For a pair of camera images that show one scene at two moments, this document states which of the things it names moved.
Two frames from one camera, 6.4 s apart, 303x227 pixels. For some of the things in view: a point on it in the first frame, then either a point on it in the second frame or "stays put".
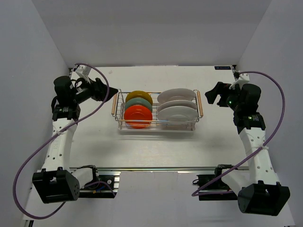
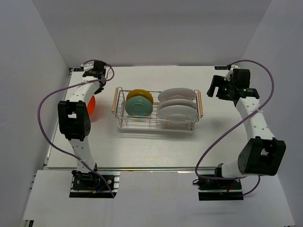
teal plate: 138,101 stays put
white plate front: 177,114 stays put
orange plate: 138,112 → 91,105
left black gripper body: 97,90 → 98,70
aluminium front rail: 161,169 stays put
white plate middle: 176,103 stays put
